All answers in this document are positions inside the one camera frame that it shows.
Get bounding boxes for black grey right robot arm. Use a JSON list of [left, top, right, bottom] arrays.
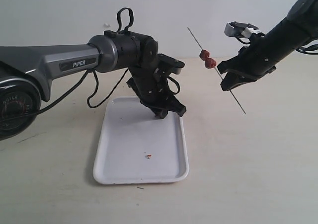
[[217, 0, 318, 91]]

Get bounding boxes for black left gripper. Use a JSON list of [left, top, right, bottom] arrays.
[[127, 68, 186, 119]]

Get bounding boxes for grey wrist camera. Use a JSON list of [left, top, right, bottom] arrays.
[[158, 54, 185, 75], [224, 21, 264, 39]]

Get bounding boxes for dark red date fruit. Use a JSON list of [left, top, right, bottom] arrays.
[[199, 49, 210, 61], [204, 58, 217, 69]]

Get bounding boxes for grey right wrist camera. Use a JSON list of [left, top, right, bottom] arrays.
[[224, 21, 264, 39]]

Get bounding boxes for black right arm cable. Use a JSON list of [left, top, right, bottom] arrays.
[[295, 39, 318, 55]]

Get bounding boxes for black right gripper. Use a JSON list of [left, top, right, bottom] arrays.
[[217, 34, 276, 91]]

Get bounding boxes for white rectangular plastic tray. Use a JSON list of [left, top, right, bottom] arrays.
[[93, 96, 189, 185]]

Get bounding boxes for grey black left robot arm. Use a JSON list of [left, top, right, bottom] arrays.
[[0, 31, 186, 140]]

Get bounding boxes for thin metal skewer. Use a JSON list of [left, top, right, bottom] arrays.
[[187, 27, 246, 115]]

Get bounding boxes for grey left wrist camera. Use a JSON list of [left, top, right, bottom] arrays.
[[158, 54, 185, 75]]

